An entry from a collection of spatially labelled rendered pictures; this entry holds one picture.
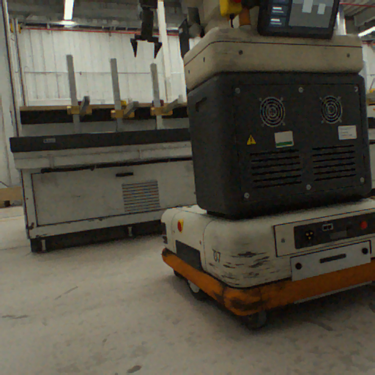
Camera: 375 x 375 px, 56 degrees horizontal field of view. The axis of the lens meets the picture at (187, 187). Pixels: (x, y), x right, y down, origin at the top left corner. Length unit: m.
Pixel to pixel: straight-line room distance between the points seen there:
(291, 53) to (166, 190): 1.62
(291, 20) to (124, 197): 1.68
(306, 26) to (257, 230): 0.60
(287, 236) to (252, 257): 0.11
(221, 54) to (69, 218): 1.69
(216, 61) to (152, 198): 1.63
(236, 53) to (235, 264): 0.56
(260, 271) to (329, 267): 0.23
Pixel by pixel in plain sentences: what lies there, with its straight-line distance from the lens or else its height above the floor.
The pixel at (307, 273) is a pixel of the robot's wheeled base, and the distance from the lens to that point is 1.04.
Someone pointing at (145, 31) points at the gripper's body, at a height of 1.08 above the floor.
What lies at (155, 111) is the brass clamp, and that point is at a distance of 2.28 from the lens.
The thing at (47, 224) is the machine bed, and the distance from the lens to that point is 2.44.
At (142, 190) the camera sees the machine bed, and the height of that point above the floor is 0.31.
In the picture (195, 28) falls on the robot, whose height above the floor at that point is 0.99.
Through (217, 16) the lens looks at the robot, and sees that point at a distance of 1.51.
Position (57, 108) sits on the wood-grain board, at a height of 0.88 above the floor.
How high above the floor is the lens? 0.44
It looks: 3 degrees down
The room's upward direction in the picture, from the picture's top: 6 degrees counter-clockwise
